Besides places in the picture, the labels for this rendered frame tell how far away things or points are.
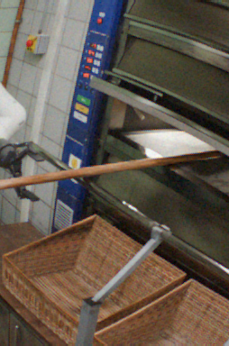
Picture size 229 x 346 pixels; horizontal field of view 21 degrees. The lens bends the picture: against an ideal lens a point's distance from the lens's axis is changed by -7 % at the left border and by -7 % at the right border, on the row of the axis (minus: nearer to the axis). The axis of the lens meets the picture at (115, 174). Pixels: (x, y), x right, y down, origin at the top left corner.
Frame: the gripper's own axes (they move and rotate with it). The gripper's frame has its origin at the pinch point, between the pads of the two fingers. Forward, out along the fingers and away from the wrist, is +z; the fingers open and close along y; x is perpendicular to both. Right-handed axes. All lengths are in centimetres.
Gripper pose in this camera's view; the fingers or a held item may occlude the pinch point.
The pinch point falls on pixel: (36, 179)
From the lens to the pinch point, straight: 198.4
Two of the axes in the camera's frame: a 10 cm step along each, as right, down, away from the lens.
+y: -1.8, 9.1, 3.6
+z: 6.4, 3.9, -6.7
